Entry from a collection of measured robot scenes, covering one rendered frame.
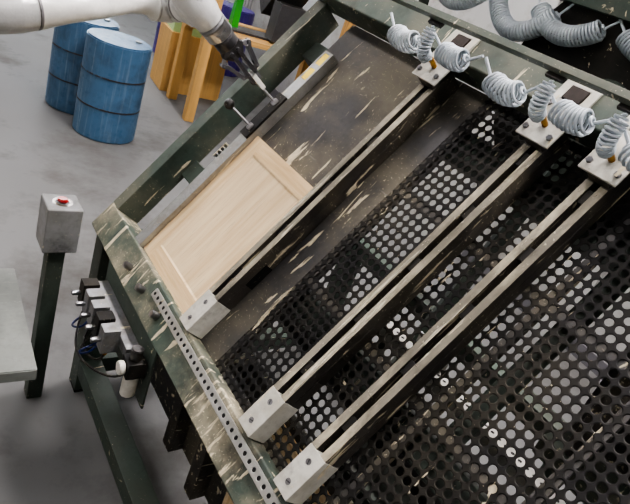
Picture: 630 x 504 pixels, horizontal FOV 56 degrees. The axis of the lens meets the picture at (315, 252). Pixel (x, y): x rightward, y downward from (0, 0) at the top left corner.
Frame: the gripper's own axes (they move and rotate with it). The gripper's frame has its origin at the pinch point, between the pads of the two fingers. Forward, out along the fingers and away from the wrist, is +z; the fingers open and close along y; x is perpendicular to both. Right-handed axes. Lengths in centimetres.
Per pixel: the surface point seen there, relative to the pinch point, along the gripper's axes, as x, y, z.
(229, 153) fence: -1.7, -23.9, 12.1
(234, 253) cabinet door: -37, -45, 15
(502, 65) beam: -67, 45, 6
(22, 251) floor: 131, -147, 57
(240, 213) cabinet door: -25.8, -35.0, 14.5
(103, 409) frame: -10, -130, 51
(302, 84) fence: -2.8, 11.1, 12.1
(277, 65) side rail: 21.0, 12.3, 15.3
